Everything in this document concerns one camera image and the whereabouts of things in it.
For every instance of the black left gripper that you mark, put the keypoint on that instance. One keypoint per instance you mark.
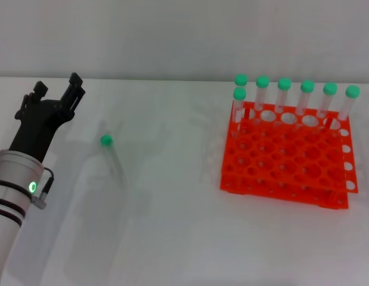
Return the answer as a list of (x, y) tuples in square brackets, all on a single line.
[(38, 128)]

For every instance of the clear test tube green cap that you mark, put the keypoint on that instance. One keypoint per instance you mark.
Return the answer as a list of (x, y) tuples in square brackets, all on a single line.
[(262, 81), (241, 79), (307, 85), (284, 83), (352, 91), (240, 93), (330, 88), (106, 140)]

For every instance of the orange test tube rack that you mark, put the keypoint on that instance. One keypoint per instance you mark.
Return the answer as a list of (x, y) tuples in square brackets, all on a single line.
[(291, 161)]

